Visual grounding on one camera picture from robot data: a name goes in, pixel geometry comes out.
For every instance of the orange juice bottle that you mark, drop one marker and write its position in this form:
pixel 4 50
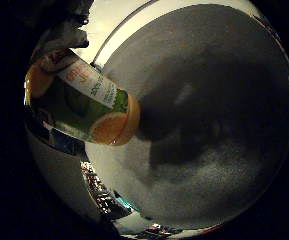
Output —
pixel 94 106

